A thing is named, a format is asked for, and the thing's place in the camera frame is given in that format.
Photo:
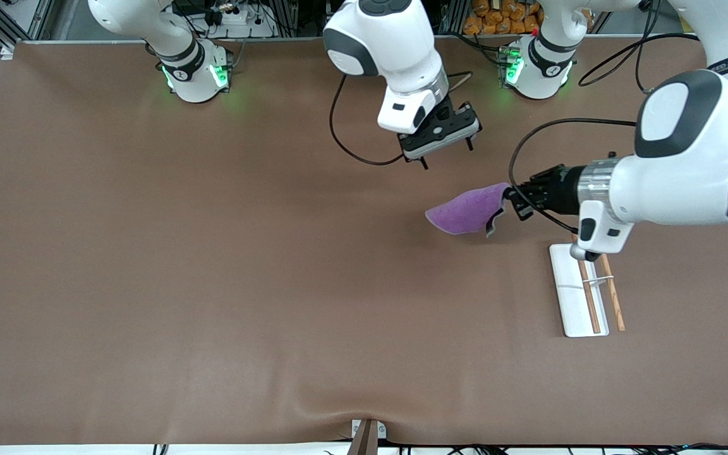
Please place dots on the white rack with wooden rods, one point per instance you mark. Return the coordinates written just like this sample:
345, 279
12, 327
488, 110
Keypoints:
569, 303

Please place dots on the brown camera post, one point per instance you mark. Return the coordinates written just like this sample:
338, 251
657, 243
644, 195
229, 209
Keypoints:
364, 442

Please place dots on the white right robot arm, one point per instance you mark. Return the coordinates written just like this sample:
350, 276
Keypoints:
389, 44

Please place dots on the brown table mat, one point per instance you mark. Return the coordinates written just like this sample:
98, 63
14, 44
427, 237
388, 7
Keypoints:
212, 284

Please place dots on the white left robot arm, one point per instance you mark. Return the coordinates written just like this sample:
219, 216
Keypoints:
686, 158

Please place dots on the purple and grey towel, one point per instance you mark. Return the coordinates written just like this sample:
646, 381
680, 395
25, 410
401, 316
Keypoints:
465, 212

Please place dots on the aluminium frame profile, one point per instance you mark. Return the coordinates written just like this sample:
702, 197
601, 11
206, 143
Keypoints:
45, 16

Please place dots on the white metal bracket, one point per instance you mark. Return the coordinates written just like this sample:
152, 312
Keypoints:
382, 431

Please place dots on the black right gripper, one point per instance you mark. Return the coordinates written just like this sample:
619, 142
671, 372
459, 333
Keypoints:
470, 143

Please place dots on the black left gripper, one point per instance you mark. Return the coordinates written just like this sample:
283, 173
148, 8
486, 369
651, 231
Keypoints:
558, 188

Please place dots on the orange snack packets pile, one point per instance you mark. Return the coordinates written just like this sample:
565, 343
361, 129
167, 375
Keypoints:
497, 16

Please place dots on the white power strip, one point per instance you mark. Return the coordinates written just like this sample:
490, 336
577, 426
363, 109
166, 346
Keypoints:
234, 17

